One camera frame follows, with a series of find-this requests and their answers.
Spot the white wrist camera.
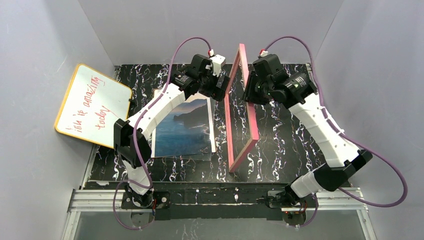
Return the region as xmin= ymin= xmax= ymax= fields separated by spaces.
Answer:
xmin=259 ymin=49 xmax=269 ymax=58
xmin=210 ymin=54 xmax=226 ymax=77

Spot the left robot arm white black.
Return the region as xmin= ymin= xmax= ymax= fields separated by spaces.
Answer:
xmin=113 ymin=53 xmax=230 ymax=207

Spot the aluminium rail front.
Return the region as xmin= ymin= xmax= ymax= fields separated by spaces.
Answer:
xmin=63 ymin=185 xmax=376 ymax=240

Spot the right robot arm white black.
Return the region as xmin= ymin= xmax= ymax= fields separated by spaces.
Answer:
xmin=243 ymin=54 xmax=373 ymax=204

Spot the seascape photo on board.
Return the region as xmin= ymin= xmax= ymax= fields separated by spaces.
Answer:
xmin=150 ymin=88 xmax=217 ymax=159

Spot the pink wooden picture frame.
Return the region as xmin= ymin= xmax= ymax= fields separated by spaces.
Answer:
xmin=224 ymin=43 xmax=260 ymax=173

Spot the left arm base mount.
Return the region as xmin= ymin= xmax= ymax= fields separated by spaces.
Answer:
xmin=121 ymin=190 xmax=171 ymax=210

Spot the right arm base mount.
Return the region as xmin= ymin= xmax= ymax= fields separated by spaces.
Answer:
xmin=256 ymin=189 xmax=318 ymax=225

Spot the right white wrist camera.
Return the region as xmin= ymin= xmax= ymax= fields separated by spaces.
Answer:
xmin=259 ymin=49 xmax=269 ymax=58

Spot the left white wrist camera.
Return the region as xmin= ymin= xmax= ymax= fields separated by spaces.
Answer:
xmin=210 ymin=54 xmax=226 ymax=77

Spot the yellow-framed whiteboard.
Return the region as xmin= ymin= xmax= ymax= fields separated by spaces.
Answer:
xmin=54 ymin=64 xmax=133 ymax=149

